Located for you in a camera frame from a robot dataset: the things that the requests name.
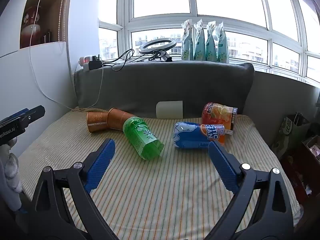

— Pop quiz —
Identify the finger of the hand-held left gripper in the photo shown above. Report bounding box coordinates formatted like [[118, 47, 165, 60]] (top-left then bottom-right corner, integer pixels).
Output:
[[0, 108, 30, 126], [14, 105, 46, 130]]

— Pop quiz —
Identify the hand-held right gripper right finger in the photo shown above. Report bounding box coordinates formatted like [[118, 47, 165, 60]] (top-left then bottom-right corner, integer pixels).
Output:
[[205, 141, 300, 240]]

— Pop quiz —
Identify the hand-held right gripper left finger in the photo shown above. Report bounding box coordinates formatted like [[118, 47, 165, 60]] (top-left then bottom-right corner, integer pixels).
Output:
[[15, 138, 119, 240]]

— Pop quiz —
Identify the copper paper cup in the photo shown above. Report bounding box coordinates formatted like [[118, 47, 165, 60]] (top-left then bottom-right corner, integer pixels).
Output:
[[106, 107, 137, 131], [87, 112, 109, 133]]

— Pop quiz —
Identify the white frosted cup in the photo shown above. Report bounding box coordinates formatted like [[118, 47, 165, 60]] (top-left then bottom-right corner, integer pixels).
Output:
[[156, 101, 184, 119]]

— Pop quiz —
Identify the green plastic bottle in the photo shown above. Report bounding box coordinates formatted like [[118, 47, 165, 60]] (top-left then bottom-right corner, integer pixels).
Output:
[[122, 117, 165, 160]]

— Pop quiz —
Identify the striped blanket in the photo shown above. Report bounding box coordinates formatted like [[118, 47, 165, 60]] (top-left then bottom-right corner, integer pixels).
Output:
[[19, 109, 302, 240]]

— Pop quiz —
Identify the red cardboard box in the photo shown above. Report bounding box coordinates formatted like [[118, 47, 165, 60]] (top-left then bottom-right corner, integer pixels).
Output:
[[280, 135, 320, 203]]

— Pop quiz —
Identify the white power strip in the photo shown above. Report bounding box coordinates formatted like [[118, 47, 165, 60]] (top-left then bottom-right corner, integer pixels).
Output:
[[79, 54, 101, 72]]

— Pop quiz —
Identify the white paper bag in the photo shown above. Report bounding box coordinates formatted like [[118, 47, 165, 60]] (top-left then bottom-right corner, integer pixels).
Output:
[[271, 113, 312, 153]]

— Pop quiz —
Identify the black charger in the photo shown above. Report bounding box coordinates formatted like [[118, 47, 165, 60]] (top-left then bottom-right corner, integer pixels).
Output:
[[88, 59, 103, 70]]

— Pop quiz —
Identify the red figure toy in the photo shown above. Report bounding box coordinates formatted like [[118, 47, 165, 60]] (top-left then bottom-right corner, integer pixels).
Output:
[[20, 6, 42, 48]]

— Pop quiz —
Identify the grey cushion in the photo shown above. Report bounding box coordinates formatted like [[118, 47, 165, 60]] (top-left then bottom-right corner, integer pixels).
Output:
[[74, 62, 255, 119]]

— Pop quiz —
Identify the green refill pouch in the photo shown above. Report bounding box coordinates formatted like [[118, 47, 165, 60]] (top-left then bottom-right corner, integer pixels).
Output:
[[194, 19, 207, 62], [181, 19, 195, 61], [205, 21, 218, 62], [216, 22, 230, 64]]

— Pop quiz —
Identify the white cable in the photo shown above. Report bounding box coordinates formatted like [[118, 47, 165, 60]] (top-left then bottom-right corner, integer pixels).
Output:
[[29, 0, 87, 112]]

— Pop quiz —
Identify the black cable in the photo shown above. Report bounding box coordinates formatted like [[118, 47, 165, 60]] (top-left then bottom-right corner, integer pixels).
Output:
[[101, 48, 166, 72]]

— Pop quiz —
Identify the wooden wall shelf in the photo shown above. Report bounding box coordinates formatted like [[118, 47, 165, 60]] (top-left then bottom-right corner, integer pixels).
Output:
[[19, 0, 73, 49]]

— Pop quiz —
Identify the white bead cord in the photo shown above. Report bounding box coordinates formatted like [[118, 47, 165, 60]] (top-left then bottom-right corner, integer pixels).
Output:
[[59, 0, 67, 42]]

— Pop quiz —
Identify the black ring light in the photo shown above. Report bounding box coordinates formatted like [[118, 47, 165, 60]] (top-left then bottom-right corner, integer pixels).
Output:
[[138, 37, 177, 62]]

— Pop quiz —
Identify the white window frame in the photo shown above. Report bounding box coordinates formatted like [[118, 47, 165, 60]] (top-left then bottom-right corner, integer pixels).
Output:
[[97, 0, 320, 85]]

